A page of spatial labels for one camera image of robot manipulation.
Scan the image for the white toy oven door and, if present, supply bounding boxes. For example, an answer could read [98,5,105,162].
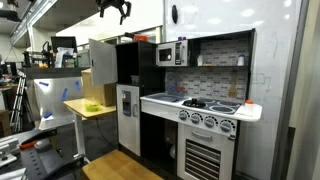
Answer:
[176,122,236,180]

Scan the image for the black cable under desk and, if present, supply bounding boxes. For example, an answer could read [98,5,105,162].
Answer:
[95,118,118,149]

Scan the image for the black frame machine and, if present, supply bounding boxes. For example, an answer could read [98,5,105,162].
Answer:
[23,41,56,68]

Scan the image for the black pan on stove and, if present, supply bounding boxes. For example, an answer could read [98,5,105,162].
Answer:
[182,97,207,109]

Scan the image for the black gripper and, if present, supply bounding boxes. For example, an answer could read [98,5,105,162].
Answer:
[95,0,132,26]

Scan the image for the grey toy faucet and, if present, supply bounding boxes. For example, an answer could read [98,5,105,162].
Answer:
[165,71,179,94]

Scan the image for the black computer monitor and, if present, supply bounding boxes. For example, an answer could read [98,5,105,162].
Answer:
[50,35,78,54]

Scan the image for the black and white toy kitchen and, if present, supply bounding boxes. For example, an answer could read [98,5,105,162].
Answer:
[114,28,264,180]

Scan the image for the green plastic bowl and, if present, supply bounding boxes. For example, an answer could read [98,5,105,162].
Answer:
[84,102,101,113]

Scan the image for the grey stove knob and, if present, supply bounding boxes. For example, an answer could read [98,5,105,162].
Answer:
[219,119,235,134]
[178,110,188,122]
[203,115,217,129]
[190,113,203,125]

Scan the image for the orange plastic bowl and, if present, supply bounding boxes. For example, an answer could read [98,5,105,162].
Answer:
[133,34,149,43]

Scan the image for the wooden desk with white leg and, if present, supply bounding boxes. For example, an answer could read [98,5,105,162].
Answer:
[63,97,118,161]

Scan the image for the black perforated board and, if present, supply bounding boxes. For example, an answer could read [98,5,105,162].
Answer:
[19,146,86,180]

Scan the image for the large cardboard box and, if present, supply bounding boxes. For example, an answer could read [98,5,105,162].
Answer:
[80,68,118,108]

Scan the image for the metal tripod stand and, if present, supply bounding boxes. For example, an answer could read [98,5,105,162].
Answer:
[9,74,29,134]

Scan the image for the wooden toy spatula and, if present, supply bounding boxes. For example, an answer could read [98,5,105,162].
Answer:
[228,70,238,99]

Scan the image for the white door with dispenser panel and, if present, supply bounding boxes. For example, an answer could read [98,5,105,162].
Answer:
[115,83,142,157]

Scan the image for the white bottle with orange cap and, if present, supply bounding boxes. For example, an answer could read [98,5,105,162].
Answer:
[244,99,255,116]

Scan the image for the low wooden platform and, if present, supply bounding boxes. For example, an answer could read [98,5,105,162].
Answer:
[82,149,164,180]

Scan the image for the white door with chalkboard panel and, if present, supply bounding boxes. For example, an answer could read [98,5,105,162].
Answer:
[88,38,118,88]

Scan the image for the aluminium extrusion bar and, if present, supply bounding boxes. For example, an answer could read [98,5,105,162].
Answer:
[0,136,20,168]

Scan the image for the white cup with blue lid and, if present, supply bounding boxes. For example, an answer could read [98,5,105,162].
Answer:
[237,53,246,67]

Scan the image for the white round object under counter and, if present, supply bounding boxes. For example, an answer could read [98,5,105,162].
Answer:
[169,143,177,159]

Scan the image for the grey toy microwave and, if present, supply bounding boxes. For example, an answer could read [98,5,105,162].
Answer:
[155,39,189,68]

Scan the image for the black clamp with orange handle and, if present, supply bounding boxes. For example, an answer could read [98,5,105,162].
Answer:
[18,128,59,151]

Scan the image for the large whiteboard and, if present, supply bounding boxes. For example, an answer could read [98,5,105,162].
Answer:
[163,0,309,180]

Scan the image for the black oval whiteboard eraser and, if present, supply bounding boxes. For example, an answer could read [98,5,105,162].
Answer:
[171,4,179,24]

